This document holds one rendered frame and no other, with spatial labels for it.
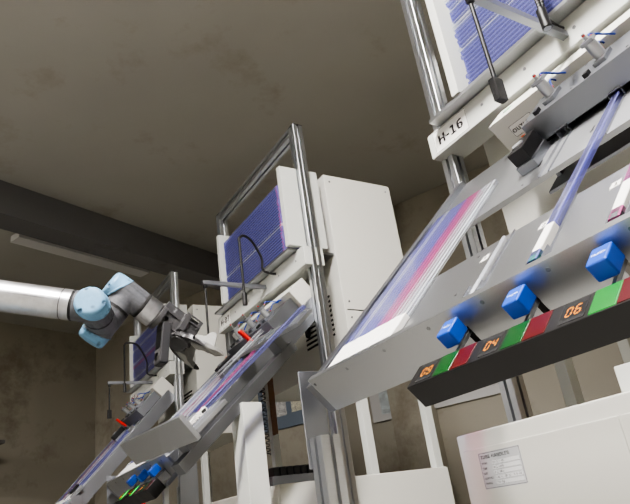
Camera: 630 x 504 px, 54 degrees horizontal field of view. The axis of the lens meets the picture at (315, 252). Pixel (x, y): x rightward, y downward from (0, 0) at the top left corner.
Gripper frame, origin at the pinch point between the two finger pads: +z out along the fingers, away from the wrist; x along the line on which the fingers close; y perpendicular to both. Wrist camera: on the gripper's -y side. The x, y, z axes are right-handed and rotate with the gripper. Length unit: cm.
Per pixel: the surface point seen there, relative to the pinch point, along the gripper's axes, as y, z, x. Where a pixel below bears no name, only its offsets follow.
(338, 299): 54, 31, 6
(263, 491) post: -26.4, 23.6, -13.8
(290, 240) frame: 59, 4, 4
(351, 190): 98, 16, 2
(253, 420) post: -12.8, 13.2, -13.8
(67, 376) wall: 180, 20, 536
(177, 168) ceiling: 201, -38, 176
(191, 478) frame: -26.6, 12.3, 5.3
